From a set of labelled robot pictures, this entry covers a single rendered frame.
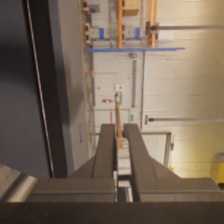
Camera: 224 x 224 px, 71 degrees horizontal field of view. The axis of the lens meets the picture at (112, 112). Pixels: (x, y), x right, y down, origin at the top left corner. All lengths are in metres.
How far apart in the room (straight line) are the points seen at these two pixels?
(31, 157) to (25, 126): 0.06
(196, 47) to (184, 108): 3.47
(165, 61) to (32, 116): 9.49
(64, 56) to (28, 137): 0.17
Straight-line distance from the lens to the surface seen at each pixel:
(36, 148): 0.30
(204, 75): 10.61
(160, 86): 9.72
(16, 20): 0.27
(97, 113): 9.69
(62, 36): 0.17
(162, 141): 10.84
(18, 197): 0.69
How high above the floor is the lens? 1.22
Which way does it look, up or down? 1 degrees down
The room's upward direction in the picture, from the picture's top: 89 degrees clockwise
